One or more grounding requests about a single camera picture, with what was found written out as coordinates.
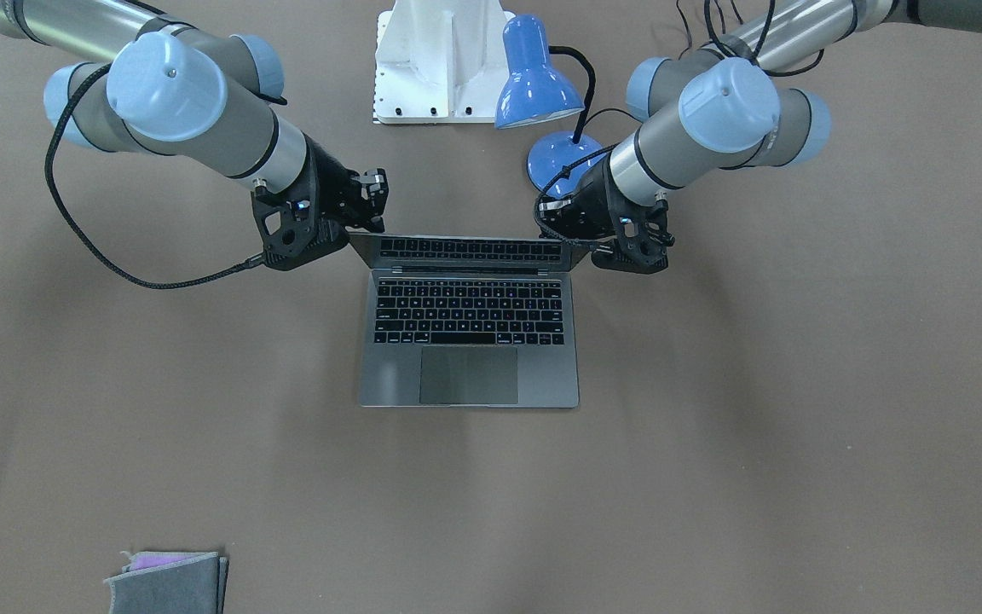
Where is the black camera cable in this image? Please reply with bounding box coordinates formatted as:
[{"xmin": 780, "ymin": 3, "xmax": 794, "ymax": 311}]
[
  {"xmin": 532, "ymin": 0, "xmax": 824, "ymax": 240},
  {"xmin": 44, "ymin": 61, "xmax": 266, "ymax": 291}
]

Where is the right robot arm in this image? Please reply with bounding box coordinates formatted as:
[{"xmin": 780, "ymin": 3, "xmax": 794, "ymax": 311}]
[{"xmin": 0, "ymin": 1, "xmax": 387, "ymax": 232}]

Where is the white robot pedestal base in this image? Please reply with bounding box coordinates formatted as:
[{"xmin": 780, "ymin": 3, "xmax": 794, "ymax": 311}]
[{"xmin": 372, "ymin": 1, "xmax": 514, "ymax": 125}]

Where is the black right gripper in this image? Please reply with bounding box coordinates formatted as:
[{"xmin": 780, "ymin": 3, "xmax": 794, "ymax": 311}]
[{"xmin": 293, "ymin": 136, "xmax": 390, "ymax": 234}]

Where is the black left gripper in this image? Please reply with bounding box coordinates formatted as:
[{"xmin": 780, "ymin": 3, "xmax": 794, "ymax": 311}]
[{"xmin": 535, "ymin": 157, "xmax": 625, "ymax": 253}]

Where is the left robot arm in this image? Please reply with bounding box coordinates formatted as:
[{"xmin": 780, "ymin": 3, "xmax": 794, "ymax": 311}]
[{"xmin": 534, "ymin": 1, "xmax": 982, "ymax": 269}]

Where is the black lamp power cable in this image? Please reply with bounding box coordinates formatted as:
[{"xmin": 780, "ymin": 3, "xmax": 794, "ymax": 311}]
[{"xmin": 583, "ymin": 0, "xmax": 761, "ymax": 138}]

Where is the folded grey cloth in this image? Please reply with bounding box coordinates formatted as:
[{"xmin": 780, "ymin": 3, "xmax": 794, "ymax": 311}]
[{"xmin": 104, "ymin": 551, "xmax": 228, "ymax": 613}]

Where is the grey laptop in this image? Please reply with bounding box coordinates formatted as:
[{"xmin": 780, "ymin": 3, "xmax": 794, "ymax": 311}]
[{"xmin": 350, "ymin": 233, "xmax": 585, "ymax": 409}]

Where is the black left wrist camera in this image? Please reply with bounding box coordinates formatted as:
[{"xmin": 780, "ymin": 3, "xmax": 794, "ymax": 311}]
[{"xmin": 590, "ymin": 191, "xmax": 675, "ymax": 275}]

